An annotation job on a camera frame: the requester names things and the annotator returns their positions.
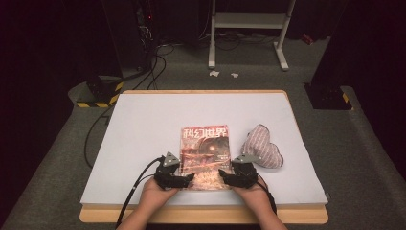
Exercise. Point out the black stand base striped tape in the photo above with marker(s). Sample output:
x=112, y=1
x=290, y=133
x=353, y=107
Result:
x=328, y=97
x=102, y=92

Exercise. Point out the white table mat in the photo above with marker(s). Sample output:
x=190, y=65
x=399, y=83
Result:
x=153, y=111

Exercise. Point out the white paper scrap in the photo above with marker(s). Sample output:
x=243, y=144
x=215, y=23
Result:
x=214, y=73
x=234, y=75

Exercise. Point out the red magazine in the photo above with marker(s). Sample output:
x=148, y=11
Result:
x=204, y=150

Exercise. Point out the white metal stand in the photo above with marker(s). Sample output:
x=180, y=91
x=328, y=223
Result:
x=249, y=20

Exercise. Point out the dark equipment rack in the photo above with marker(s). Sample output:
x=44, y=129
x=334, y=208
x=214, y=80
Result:
x=145, y=32

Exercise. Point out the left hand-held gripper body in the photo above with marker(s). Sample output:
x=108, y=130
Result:
x=167, y=177

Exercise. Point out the striped pink fabric pouch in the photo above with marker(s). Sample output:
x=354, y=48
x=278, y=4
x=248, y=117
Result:
x=261, y=148

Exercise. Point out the person's left hand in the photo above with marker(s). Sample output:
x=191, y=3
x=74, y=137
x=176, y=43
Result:
x=156, y=196

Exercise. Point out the wooden table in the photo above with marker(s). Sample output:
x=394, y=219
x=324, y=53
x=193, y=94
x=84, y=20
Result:
x=204, y=215

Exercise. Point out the person's right hand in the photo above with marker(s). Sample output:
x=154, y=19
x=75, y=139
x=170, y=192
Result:
x=252, y=196

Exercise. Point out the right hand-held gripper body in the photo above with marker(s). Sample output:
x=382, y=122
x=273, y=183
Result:
x=244, y=174

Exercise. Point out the small red object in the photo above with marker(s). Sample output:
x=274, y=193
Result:
x=307, y=39

